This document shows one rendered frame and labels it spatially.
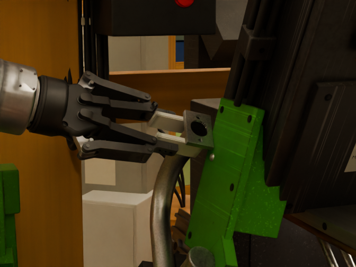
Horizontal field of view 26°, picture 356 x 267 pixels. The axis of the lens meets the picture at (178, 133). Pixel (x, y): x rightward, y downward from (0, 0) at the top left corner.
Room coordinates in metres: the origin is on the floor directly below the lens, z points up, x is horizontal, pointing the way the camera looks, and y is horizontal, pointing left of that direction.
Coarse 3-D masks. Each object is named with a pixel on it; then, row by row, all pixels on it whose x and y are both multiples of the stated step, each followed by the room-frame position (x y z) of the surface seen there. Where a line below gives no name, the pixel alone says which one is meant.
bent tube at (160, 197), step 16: (192, 112) 1.05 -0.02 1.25; (192, 128) 1.06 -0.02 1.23; (208, 128) 1.04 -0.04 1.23; (192, 144) 1.01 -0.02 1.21; (208, 144) 1.02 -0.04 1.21; (176, 160) 1.06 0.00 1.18; (160, 176) 1.08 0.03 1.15; (176, 176) 1.08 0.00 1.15; (160, 192) 1.08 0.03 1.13; (160, 208) 1.07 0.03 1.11; (160, 224) 1.06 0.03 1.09; (160, 240) 1.04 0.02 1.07; (160, 256) 1.02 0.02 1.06
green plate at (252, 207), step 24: (216, 120) 1.04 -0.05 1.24; (240, 120) 0.98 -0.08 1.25; (216, 144) 1.02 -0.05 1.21; (240, 144) 0.96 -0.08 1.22; (216, 168) 1.00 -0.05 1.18; (240, 168) 0.94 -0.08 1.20; (216, 192) 0.98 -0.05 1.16; (240, 192) 0.93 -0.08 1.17; (264, 192) 0.96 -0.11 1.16; (192, 216) 1.03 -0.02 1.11; (216, 216) 0.96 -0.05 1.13; (240, 216) 0.95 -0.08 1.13; (264, 216) 0.96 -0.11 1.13; (192, 240) 1.01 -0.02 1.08; (216, 240) 0.94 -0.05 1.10
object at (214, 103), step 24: (192, 168) 1.26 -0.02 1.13; (192, 192) 1.26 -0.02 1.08; (240, 240) 1.12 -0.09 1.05; (264, 240) 1.13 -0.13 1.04; (288, 240) 1.15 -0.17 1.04; (312, 240) 1.16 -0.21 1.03; (240, 264) 1.12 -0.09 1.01; (264, 264) 1.13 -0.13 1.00; (288, 264) 1.15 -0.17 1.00; (312, 264) 1.16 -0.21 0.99
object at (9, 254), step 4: (8, 248) 1.05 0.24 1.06; (8, 252) 1.05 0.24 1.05; (12, 252) 1.05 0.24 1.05; (0, 256) 1.04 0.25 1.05; (4, 256) 1.04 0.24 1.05; (8, 256) 1.04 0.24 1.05; (12, 256) 1.04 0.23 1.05; (0, 260) 1.04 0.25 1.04; (4, 260) 1.04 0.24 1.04; (8, 260) 1.04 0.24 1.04; (12, 260) 1.04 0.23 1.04; (0, 264) 1.03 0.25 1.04; (4, 264) 1.04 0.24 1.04; (8, 264) 1.04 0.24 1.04; (12, 264) 1.04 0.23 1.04
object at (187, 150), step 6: (162, 138) 1.01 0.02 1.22; (168, 138) 1.01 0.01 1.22; (174, 138) 1.02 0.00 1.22; (180, 138) 1.02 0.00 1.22; (180, 144) 1.02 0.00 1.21; (180, 150) 1.03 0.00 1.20; (186, 150) 1.03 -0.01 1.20; (192, 150) 1.03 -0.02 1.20; (198, 150) 1.03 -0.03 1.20; (192, 156) 1.04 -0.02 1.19
